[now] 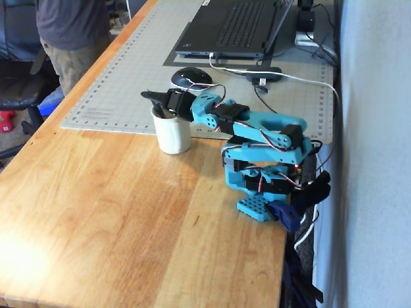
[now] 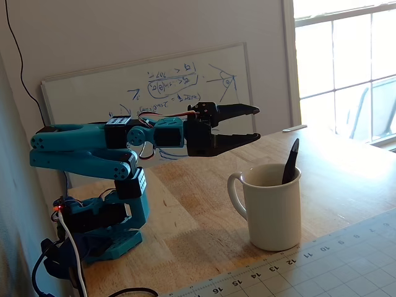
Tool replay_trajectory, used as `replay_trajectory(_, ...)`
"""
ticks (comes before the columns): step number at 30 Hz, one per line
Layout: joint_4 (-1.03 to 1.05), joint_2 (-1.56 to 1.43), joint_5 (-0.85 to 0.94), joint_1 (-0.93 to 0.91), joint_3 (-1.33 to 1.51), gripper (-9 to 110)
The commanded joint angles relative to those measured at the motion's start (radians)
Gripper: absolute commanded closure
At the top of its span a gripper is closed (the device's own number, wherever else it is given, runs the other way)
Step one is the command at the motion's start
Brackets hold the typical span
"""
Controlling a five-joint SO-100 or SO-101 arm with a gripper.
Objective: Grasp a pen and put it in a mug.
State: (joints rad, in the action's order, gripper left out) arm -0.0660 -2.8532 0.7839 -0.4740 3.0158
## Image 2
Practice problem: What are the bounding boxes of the dark blue table clamp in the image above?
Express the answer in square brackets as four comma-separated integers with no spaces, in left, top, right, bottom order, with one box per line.
[41,231,110,281]

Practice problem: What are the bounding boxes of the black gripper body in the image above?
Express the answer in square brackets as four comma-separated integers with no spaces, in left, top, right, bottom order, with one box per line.
[185,101,222,158]

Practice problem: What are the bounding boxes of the white framed window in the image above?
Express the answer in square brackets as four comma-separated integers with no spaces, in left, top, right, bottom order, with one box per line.
[282,0,396,153]

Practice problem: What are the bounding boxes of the thin black wall cable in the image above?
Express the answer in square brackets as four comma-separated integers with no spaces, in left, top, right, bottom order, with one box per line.
[4,0,50,129]

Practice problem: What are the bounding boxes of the dark ballpoint pen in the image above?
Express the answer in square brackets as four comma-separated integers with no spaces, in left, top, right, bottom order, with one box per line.
[282,137,301,184]

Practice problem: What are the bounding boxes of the outdoor patio chair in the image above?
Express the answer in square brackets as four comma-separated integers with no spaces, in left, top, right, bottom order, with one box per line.
[345,75,396,144]

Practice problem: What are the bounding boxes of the white usb cable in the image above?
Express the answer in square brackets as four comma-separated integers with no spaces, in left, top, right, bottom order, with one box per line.
[58,212,89,297]

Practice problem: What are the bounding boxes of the grey gridded cutting mat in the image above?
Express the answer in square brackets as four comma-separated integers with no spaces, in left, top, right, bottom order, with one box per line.
[160,207,396,297]

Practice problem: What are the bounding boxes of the whiteboard with blue writing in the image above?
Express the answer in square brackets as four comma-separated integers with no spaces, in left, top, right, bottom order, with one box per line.
[40,41,257,189]

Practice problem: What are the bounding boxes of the thick black cable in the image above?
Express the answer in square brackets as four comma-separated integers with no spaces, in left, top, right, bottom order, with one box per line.
[106,286,159,297]

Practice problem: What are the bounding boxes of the white ceramic mug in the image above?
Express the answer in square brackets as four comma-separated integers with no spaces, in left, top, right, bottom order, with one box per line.
[227,163,303,251]

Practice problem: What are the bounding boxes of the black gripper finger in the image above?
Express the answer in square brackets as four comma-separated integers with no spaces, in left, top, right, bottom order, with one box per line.
[215,103,261,127]
[212,132,262,157]

